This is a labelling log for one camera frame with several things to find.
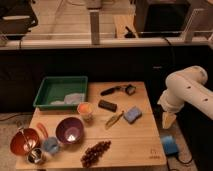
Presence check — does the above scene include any red-brown bowl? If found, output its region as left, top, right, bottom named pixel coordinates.
left=10, top=128, right=40, bottom=156

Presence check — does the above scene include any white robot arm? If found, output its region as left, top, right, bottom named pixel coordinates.
left=157, top=66, right=213, bottom=129

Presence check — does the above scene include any blue cup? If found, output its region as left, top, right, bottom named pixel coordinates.
left=41, top=137, right=60, bottom=155

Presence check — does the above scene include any clear plastic bag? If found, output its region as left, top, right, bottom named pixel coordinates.
left=51, top=93, right=85, bottom=105

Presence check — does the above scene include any dark red grape bunch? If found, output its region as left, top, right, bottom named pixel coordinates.
left=80, top=141, right=111, bottom=168

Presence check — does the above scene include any yellow-green banana peel toy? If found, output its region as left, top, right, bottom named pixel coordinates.
left=105, top=111, right=124, bottom=129

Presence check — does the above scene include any blue object on floor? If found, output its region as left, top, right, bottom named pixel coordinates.
left=161, top=136, right=179, bottom=156

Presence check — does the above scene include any green plastic tray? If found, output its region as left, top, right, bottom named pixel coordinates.
left=33, top=76, right=88, bottom=110

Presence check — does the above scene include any cup with orange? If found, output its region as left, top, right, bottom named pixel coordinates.
left=77, top=102, right=93, bottom=121

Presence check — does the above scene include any black chair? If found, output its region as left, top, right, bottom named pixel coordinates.
left=0, top=0, right=39, bottom=36

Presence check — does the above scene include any black handled brush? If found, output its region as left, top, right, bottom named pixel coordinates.
left=100, top=84, right=136, bottom=96

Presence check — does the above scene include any purple bowl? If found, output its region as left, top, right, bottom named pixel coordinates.
left=55, top=117, right=84, bottom=144

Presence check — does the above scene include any metal frame post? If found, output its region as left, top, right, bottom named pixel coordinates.
left=89, top=10, right=100, bottom=45

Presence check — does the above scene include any wooden table board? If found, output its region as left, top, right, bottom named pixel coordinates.
left=15, top=81, right=168, bottom=171

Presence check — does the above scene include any small steel cup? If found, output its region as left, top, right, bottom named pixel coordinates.
left=27, top=148, right=45, bottom=165

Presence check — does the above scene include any blue sponge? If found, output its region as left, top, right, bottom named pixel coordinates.
left=123, top=106, right=142, bottom=124

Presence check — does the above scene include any black monitor box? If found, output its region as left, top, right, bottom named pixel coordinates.
left=134, top=0, right=190, bottom=35

